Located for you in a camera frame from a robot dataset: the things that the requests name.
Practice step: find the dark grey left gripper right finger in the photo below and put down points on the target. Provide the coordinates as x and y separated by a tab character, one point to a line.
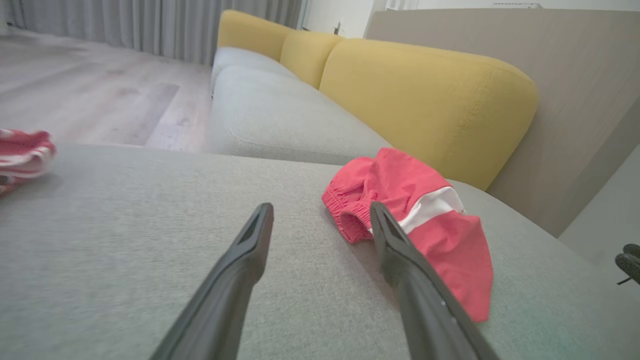
425	310

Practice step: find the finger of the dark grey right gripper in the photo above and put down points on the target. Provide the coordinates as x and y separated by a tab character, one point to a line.
634	250
631	267

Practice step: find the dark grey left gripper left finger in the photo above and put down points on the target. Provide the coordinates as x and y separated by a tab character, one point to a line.
225	300

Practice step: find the red white striped garment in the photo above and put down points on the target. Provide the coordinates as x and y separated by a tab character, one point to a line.
22	157

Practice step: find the red shorts with white band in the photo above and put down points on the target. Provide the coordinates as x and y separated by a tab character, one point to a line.
395	180

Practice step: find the yellow sofa back cushion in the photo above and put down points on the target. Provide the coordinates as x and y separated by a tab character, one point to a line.
250	35
425	105
307	57

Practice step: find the grey curtain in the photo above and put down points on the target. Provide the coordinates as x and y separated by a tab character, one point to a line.
150	25

